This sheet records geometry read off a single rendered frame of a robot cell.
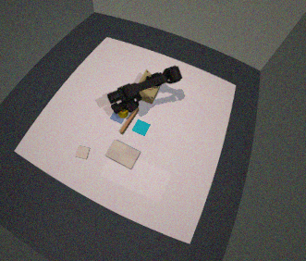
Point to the tan wooden bar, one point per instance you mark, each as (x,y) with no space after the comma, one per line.
(131,117)

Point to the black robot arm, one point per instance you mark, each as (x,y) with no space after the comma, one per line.
(128,92)

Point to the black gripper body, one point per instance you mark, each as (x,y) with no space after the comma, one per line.
(117,107)

